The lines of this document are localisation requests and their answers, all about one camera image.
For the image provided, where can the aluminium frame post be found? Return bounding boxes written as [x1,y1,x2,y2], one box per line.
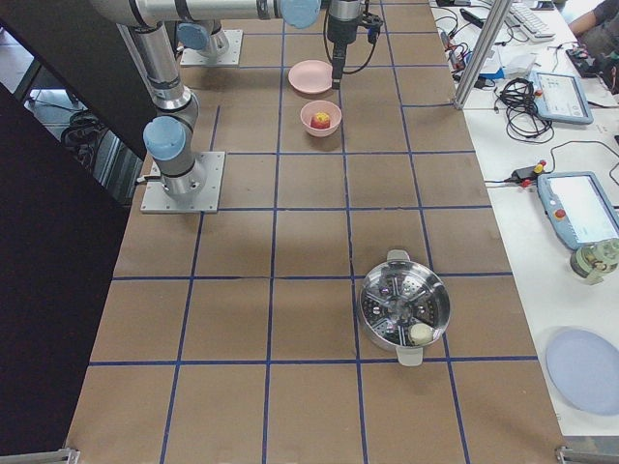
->
[454,0,512,109]

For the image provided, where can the teach pendant tablet far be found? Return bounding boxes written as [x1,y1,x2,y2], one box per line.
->
[528,71,593,125]

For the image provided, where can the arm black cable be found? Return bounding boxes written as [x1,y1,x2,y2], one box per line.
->
[322,0,383,74]

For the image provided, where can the blue white box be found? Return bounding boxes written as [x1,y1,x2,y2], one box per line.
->
[479,47,505,80]

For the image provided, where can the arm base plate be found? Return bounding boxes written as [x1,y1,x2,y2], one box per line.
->
[140,152,225,214]
[178,24,243,68]

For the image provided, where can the steel steamer pot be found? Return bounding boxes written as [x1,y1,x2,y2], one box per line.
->
[356,249,451,367]

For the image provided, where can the light blue plate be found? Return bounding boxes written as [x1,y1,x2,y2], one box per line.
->
[545,329,618,416]

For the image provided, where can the teach pendant tablet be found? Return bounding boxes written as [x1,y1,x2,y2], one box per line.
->
[528,71,593,125]
[537,171,618,250]

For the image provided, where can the red yellow apple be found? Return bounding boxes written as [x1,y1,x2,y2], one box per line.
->
[309,111,331,130]

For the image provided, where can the white keyboard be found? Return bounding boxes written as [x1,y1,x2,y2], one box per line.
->
[505,3,555,43]

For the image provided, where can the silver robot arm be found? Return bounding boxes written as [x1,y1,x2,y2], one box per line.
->
[92,1,383,197]
[176,19,229,59]

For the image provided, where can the tangled black cables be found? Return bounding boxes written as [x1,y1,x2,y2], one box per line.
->
[495,78,553,143]

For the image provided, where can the pink plate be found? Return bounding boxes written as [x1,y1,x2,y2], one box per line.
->
[288,60,332,95]

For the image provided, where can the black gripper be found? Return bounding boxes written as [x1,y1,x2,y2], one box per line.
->
[324,0,383,90]

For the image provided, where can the pink bowl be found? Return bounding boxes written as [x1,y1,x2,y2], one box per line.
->
[300,101,342,137]

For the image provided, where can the teach pendant tablet near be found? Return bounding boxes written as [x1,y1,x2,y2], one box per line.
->
[537,171,618,250]

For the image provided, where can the white bun in pot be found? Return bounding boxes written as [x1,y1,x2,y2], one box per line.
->
[409,323,434,346]

